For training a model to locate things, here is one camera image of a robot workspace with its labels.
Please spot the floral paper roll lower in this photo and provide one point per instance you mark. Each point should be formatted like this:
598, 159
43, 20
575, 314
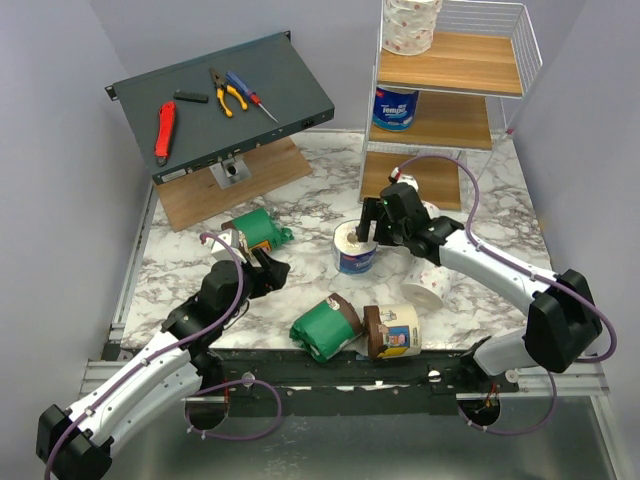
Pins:
427, 285

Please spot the dark grey rack server chassis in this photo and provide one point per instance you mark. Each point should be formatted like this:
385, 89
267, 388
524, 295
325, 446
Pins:
203, 135

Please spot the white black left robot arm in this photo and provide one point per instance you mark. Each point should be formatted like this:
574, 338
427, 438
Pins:
80, 441

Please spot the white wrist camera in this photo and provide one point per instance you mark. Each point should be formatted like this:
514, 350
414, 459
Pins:
398, 176
226, 246

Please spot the white wire wooden shelf rack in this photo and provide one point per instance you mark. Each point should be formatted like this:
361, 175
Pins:
483, 53

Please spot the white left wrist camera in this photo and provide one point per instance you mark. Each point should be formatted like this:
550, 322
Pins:
226, 246

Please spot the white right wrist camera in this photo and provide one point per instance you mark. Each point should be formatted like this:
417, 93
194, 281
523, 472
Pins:
398, 176

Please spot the green brown wrapped roll front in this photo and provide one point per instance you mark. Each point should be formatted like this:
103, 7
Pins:
327, 328

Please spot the wooden board under chassis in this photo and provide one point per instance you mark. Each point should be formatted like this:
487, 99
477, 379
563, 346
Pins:
198, 196

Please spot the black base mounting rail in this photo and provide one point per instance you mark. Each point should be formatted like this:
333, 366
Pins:
256, 382

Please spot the blue red screwdriver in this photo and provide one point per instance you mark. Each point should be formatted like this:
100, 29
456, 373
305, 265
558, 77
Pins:
250, 94

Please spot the red utility knife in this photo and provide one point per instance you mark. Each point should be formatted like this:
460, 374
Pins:
167, 116

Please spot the floral paper roll on shelf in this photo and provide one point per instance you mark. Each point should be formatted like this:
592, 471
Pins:
408, 26

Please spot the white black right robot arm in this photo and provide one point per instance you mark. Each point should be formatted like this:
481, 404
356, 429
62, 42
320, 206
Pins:
561, 323

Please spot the black bit holder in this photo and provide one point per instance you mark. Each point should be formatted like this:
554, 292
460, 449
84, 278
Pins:
194, 97

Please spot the aluminium extrusion rail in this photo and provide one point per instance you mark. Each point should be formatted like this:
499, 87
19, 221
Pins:
580, 380

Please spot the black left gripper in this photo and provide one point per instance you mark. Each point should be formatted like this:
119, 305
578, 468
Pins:
271, 277

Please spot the yellow handled pliers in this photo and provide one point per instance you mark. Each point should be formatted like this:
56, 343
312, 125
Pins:
223, 88

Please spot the cream cartoon wrapped roll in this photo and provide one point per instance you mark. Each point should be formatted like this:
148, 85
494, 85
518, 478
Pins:
393, 331

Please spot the green wrapped roll near left arm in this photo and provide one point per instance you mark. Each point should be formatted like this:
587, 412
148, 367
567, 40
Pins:
260, 230

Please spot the floral paper roll upper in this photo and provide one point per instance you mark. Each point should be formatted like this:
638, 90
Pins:
432, 210

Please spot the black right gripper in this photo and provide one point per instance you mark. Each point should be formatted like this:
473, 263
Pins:
379, 220

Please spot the blue white paper towel roll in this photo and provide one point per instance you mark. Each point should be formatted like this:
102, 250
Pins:
350, 255

